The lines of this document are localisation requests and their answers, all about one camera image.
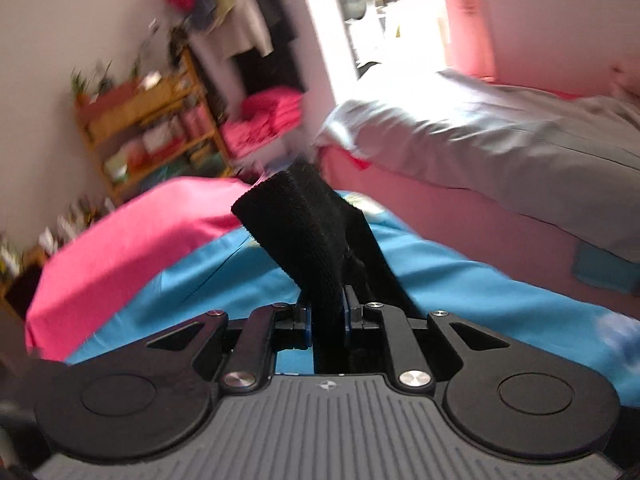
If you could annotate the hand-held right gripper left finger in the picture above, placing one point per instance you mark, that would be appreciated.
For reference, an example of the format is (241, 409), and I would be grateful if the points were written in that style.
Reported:
(303, 327)

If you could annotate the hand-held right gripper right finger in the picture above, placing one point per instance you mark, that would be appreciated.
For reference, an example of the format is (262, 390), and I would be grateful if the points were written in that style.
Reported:
(347, 320)

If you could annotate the black pants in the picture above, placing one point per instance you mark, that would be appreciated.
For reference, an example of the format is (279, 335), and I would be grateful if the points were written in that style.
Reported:
(310, 230)

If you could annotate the blue bed sheet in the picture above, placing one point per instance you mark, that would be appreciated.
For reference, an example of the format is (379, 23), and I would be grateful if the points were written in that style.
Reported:
(475, 300)

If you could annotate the pink bed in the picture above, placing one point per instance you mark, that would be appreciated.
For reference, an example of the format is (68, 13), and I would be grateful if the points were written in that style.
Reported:
(450, 215)

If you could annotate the pink cloth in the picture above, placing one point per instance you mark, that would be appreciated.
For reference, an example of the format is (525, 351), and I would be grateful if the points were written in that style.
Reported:
(130, 250)

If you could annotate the red clothes pile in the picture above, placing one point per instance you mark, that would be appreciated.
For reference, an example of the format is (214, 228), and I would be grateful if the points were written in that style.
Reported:
(265, 117)

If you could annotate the grey duvet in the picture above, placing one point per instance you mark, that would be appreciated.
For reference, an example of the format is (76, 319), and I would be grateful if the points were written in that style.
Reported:
(500, 140)

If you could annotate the teal cloth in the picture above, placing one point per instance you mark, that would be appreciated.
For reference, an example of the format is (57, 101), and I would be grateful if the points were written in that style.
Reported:
(605, 270)

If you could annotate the wooden shelf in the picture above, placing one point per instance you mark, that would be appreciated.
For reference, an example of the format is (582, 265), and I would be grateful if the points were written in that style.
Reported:
(150, 92)

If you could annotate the black hanging garment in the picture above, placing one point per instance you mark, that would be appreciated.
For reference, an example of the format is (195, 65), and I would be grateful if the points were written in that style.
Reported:
(280, 35)

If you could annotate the bright window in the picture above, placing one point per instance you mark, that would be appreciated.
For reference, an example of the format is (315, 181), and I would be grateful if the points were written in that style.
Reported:
(395, 25)

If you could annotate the white hanging shirt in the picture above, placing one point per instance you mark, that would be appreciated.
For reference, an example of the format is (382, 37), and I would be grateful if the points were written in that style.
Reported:
(232, 25)

